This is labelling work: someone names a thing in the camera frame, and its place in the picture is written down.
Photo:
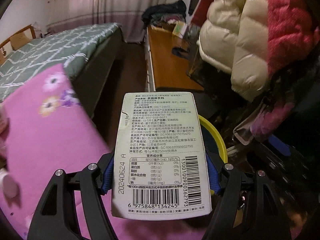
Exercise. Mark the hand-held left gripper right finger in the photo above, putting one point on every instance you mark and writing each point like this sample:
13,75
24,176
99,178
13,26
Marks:
212,175

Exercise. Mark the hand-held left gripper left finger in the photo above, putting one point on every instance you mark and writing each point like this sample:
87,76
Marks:
108,177

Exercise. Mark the navy bin yellow rim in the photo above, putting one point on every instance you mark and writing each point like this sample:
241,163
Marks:
215,132

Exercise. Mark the pale printed tea box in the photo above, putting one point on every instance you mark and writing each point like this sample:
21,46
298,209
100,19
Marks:
160,142

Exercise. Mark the beige handbag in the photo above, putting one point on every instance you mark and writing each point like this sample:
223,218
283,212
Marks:
246,135

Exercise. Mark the pink cloth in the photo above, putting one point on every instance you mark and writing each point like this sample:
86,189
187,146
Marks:
270,122

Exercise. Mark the pale pink cup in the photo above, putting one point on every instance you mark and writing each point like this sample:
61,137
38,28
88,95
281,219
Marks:
10,185

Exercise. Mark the dark transparent plastic cover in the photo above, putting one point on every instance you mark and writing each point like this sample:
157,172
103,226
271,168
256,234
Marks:
210,72

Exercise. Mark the wooden bed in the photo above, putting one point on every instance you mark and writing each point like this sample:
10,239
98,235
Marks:
102,67

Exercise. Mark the wooden desk cabinet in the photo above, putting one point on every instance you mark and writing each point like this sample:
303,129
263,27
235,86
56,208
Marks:
170,62

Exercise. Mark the dark blue cloth item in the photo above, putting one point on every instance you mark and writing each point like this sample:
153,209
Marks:
181,52

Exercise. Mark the green checked duvet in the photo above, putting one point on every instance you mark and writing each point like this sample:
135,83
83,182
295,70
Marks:
50,52

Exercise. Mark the white puffer jacket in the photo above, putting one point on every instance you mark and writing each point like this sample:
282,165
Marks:
237,30

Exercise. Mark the pale green small box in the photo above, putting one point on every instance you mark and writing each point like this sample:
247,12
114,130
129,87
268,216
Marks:
180,28

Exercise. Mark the brown pillow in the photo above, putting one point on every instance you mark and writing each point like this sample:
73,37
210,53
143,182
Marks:
18,40

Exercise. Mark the mixed clothes heap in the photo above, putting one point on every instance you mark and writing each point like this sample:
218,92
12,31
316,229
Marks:
162,11

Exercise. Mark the pink beige curtain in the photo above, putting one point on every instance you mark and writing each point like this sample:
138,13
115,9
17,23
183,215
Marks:
112,2

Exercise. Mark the pink red fleece jacket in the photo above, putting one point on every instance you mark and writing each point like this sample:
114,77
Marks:
292,17

